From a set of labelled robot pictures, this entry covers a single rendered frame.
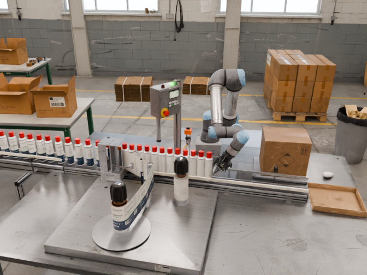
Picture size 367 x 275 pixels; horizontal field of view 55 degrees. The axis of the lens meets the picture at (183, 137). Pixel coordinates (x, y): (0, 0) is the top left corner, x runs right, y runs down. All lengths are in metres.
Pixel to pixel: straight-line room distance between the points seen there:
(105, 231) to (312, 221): 1.17
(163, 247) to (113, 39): 6.43
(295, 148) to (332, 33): 5.70
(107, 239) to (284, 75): 4.19
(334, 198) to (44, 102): 2.75
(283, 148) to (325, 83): 3.39
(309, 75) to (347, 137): 1.40
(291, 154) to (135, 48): 5.82
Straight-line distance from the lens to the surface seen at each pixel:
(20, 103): 3.94
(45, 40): 8.40
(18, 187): 2.73
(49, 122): 3.66
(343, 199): 2.44
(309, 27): 7.80
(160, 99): 2.15
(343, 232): 2.18
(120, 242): 1.86
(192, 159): 2.25
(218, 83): 2.32
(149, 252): 1.81
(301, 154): 2.44
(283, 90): 5.58
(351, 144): 4.61
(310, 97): 5.72
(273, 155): 2.42
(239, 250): 1.90
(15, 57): 6.17
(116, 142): 2.25
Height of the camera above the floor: 2.12
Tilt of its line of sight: 25 degrees down
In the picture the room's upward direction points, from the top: straight up
